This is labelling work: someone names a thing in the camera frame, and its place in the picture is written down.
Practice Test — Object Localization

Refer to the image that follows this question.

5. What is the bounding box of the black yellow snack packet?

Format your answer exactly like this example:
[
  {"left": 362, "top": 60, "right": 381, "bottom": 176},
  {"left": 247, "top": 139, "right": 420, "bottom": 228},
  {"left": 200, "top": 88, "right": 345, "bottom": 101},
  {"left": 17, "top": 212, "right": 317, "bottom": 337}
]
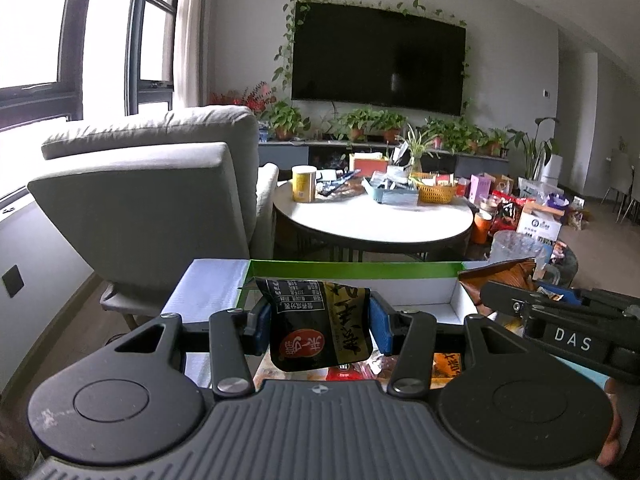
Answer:
[{"left": 256, "top": 278, "right": 373, "bottom": 373}]

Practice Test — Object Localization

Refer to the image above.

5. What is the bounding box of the green cardboard box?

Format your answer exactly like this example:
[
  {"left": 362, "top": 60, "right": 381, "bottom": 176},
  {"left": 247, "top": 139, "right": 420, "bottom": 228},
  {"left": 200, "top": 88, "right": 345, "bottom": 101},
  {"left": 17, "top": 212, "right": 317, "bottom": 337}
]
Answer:
[{"left": 236, "top": 260, "right": 477, "bottom": 324}]

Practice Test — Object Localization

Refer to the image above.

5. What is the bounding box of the blue patterned table mat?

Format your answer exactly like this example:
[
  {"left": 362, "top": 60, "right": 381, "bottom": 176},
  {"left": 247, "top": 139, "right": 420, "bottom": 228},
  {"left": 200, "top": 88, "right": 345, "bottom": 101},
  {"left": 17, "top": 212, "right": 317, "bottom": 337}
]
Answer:
[{"left": 160, "top": 259, "right": 250, "bottom": 324}]

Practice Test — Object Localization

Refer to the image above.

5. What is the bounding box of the white blue carton box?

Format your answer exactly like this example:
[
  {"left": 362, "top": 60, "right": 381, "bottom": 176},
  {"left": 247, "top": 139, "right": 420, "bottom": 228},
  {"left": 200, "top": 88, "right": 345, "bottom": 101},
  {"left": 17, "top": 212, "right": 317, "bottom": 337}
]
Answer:
[{"left": 516, "top": 209, "right": 562, "bottom": 244}]

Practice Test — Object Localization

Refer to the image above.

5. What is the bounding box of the round white coffee table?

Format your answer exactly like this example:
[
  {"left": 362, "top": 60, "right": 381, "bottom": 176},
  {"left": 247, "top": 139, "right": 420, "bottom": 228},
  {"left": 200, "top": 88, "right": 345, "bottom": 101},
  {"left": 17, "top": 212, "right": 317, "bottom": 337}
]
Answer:
[{"left": 273, "top": 181, "right": 473, "bottom": 255}]

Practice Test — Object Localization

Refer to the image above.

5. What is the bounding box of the clear glass mug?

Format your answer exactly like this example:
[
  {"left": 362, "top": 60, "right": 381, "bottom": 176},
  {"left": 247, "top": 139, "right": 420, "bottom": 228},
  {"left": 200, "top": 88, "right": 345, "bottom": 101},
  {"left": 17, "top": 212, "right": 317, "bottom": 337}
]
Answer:
[{"left": 488, "top": 230, "right": 552, "bottom": 280}]

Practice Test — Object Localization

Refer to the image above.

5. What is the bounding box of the orange lidded jar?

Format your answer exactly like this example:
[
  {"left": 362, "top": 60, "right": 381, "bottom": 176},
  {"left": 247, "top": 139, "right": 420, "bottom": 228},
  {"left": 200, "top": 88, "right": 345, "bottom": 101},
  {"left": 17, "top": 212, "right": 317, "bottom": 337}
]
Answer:
[{"left": 471, "top": 210, "right": 492, "bottom": 245}]

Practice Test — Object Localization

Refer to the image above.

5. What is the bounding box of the woven yellow basket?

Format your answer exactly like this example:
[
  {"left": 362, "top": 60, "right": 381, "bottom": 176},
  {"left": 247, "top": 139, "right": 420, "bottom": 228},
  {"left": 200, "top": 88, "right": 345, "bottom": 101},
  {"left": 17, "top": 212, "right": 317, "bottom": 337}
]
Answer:
[{"left": 418, "top": 184, "right": 457, "bottom": 205}]

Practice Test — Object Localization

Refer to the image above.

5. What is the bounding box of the blue grey tray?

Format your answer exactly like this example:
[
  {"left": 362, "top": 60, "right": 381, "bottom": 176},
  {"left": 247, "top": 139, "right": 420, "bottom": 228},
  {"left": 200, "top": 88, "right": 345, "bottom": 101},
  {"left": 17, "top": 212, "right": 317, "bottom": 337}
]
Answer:
[{"left": 361, "top": 178, "right": 419, "bottom": 206}]

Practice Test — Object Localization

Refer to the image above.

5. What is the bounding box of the grey armchair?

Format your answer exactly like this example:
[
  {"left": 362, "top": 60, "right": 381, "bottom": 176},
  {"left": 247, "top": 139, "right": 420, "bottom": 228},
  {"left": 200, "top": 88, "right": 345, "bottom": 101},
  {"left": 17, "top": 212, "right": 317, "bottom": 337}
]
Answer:
[{"left": 27, "top": 105, "right": 279, "bottom": 327}]

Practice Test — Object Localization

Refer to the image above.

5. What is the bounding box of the purple gift bag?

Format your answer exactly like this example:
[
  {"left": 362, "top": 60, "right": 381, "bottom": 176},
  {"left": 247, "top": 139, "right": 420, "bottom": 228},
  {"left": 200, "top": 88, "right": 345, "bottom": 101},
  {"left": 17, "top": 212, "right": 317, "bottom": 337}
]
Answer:
[{"left": 469, "top": 172, "right": 496, "bottom": 205}]

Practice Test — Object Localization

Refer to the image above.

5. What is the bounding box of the yellow canister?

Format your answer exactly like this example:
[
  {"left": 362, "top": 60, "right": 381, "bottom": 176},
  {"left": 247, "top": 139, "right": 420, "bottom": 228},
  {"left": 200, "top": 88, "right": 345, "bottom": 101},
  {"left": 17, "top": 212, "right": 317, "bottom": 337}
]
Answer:
[{"left": 291, "top": 165, "right": 317, "bottom": 203}]

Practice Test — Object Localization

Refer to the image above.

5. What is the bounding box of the black wall socket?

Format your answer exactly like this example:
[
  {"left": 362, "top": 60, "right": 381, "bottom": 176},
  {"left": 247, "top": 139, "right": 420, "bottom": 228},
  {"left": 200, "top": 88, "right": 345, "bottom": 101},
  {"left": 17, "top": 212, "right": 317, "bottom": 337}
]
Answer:
[{"left": 1, "top": 264, "right": 25, "bottom": 298}]

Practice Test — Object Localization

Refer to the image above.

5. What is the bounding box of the black wall television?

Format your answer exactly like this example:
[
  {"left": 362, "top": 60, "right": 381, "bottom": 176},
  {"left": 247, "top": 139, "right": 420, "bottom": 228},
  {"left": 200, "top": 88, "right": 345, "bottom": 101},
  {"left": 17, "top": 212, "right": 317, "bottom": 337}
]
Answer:
[{"left": 291, "top": 2, "right": 466, "bottom": 115}]

